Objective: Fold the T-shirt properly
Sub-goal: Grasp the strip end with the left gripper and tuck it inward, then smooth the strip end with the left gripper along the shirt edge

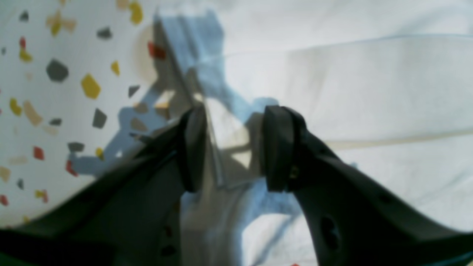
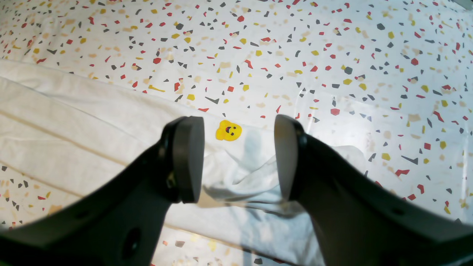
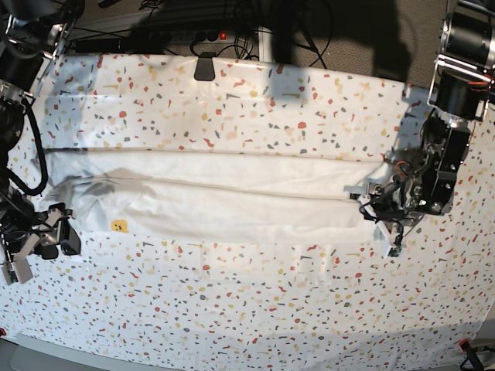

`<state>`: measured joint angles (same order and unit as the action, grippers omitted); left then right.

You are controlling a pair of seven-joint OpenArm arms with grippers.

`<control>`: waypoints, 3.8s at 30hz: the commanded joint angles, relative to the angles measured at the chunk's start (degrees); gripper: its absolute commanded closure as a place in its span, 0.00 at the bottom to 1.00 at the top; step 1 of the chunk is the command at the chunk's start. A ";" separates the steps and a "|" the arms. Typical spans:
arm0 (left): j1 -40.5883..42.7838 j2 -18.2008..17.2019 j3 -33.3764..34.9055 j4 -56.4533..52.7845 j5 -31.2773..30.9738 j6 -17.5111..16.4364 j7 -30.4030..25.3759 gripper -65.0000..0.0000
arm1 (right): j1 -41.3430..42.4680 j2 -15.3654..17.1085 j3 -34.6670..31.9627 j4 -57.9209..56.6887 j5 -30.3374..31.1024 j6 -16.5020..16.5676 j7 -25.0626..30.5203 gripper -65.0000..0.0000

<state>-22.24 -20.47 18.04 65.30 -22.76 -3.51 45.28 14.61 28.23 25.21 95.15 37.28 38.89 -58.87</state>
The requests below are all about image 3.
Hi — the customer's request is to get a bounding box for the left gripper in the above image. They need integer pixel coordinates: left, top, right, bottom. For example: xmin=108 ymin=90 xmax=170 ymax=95
xmin=343 ymin=175 xmax=424 ymax=258

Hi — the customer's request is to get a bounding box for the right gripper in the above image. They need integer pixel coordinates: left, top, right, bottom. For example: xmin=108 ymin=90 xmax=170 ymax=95
xmin=1 ymin=203 xmax=81 ymax=284

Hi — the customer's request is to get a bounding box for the white printed T-shirt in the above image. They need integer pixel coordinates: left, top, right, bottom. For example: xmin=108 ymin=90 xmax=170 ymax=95
xmin=41 ymin=150 xmax=377 ymax=244

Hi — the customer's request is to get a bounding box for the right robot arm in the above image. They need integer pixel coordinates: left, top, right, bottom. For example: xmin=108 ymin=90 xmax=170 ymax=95
xmin=1 ymin=1 xmax=85 ymax=284

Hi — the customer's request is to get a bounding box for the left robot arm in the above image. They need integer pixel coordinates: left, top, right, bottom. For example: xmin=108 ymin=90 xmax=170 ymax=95
xmin=46 ymin=1 xmax=494 ymax=257

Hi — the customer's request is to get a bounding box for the terrazzo patterned tablecloth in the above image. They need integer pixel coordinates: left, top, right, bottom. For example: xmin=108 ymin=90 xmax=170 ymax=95
xmin=1 ymin=55 xmax=494 ymax=370

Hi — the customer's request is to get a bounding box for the red clamp bottom right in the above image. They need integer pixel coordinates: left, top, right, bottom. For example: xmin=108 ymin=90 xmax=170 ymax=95
xmin=459 ymin=339 xmax=484 ymax=371

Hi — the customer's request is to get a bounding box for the white metal stand leg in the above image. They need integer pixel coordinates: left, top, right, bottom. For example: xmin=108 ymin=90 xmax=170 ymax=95
xmin=257 ymin=26 xmax=274 ymax=63

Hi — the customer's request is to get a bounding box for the black table clamp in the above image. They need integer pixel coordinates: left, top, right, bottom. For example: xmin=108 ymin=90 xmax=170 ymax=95
xmin=194 ymin=52 xmax=216 ymax=82

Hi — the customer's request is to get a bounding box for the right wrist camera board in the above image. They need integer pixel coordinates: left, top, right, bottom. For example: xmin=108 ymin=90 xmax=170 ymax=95
xmin=1 ymin=263 xmax=18 ymax=285

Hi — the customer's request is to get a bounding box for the power strip with red switch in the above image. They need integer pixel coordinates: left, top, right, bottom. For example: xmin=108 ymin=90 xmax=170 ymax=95
xmin=149 ymin=29 xmax=235 ymax=45

